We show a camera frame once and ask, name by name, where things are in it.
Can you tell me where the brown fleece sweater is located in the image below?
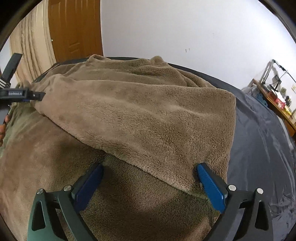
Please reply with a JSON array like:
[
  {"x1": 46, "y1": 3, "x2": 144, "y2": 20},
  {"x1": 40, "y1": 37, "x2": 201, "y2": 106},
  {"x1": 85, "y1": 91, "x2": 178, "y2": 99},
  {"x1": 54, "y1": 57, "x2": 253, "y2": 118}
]
[{"x1": 1, "y1": 55, "x2": 236, "y2": 240}]

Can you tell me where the person's left hand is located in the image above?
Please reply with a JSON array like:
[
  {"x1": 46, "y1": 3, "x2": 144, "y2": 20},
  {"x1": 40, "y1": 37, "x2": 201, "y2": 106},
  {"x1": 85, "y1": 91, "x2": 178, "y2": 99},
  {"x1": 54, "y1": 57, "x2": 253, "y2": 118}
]
[{"x1": 0, "y1": 115, "x2": 11, "y2": 146}]

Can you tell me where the beige pleated curtain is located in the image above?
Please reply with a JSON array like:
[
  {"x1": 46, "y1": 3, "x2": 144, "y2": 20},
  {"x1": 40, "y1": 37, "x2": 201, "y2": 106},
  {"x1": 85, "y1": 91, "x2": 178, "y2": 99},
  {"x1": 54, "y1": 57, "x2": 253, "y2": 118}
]
[{"x1": 10, "y1": 1, "x2": 56, "y2": 83}]

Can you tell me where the brown wooden door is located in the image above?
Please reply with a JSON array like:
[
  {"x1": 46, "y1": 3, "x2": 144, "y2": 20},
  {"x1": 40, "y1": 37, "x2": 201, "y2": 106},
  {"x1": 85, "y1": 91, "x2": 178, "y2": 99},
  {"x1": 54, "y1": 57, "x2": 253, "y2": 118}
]
[{"x1": 48, "y1": 0, "x2": 103, "y2": 62}]

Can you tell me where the wooden desk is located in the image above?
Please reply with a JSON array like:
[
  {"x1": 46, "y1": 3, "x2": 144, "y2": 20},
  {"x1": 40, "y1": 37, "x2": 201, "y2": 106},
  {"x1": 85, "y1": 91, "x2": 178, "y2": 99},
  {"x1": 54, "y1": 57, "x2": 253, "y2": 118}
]
[{"x1": 251, "y1": 79, "x2": 295, "y2": 138}]

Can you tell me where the red box on desk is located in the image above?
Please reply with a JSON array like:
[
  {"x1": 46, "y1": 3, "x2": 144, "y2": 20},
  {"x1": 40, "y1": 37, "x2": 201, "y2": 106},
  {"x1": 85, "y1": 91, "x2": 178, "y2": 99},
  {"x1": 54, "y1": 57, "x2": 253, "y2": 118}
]
[{"x1": 269, "y1": 90, "x2": 286, "y2": 109}]

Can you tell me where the blue bin under desk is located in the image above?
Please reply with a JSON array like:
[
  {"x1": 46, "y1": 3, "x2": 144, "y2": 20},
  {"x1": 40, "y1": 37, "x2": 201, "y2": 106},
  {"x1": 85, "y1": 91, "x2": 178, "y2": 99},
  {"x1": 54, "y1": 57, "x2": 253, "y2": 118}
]
[{"x1": 256, "y1": 90, "x2": 268, "y2": 107}]

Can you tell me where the white plastic bag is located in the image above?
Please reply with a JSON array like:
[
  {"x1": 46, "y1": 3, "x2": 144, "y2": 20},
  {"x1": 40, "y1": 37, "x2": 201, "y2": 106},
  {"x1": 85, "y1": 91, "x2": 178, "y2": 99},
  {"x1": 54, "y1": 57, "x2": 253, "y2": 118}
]
[{"x1": 241, "y1": 84, "x2": 258, "y2": 96}]

